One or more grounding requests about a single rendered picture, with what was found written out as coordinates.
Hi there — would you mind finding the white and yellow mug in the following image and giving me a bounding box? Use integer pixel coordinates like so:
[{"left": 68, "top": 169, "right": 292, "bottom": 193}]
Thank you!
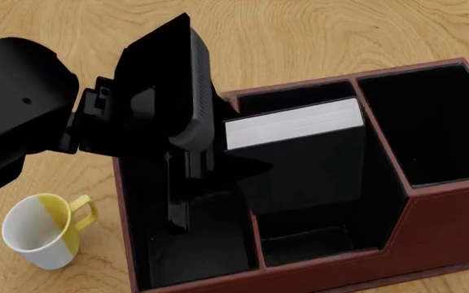
[{"left": 1, "top": 193, "right": 99, "bottom": 271}]

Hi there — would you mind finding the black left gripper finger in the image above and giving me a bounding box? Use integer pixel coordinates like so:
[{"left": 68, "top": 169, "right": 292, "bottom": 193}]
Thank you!
[
  {"left": 188, "top": 147, "right": 216, "bottom": 181},
  {"left": 164, "top": 150, "right": 191, "bottom": 234}
]

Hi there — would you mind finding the reddish brown leather caddy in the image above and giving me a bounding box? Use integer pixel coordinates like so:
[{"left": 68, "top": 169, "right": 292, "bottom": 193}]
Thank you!
[{"left": 111, "top": 56, "right": 469, "bottom": 293}]

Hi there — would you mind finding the black book with white pages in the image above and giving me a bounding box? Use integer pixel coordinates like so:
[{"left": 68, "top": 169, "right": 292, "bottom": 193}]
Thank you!
[{"left": 222, "top": 96, "right": 368, "bottom": 215}]

